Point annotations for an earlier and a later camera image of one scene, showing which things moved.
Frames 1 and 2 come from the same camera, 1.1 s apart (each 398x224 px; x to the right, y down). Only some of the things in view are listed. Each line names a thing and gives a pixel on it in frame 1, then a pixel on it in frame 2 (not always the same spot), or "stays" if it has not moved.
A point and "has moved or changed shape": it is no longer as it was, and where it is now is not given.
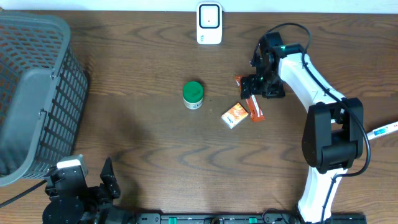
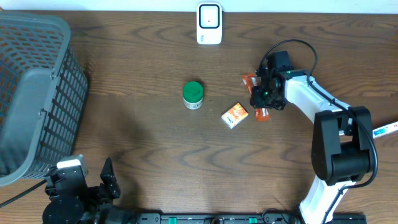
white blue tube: (388, 129) stays
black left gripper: (111, 190) stays
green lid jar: (193, 94) stays
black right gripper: (250, 86) -> (257, 102)
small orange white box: (235, 116) stays
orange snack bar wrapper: (255, 109) has moved or changed shape
